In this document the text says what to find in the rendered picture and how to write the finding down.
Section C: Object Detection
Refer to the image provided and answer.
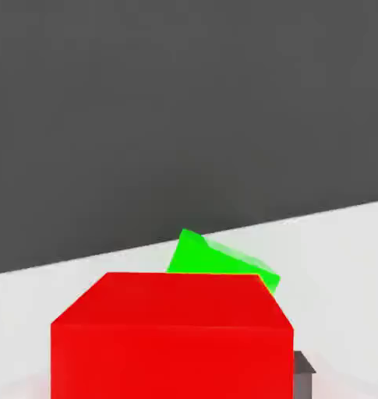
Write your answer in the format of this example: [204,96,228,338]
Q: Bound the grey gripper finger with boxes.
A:
[293,350,317,399]

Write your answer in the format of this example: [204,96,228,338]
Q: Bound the small red cube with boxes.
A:
[50,271,295,399]

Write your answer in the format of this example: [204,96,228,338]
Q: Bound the small green cube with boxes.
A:
[165,228,281,296]

